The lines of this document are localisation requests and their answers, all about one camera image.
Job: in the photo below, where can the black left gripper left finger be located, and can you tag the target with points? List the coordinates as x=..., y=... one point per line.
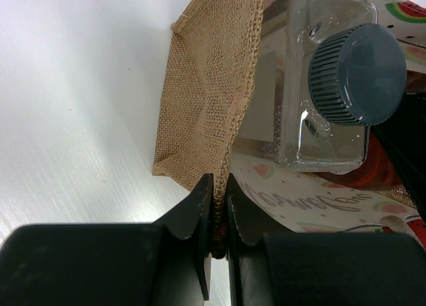
x=166, y=262

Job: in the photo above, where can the burlap watermelon canvas bag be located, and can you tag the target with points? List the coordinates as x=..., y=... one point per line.
x=209, y=81

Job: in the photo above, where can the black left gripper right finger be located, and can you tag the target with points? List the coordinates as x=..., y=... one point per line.
x=271, y=265

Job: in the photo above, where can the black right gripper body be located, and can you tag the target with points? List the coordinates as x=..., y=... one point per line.
x=402, y=137

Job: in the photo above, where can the clear bottle grey cap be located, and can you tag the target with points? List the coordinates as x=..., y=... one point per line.
x=327, y=71

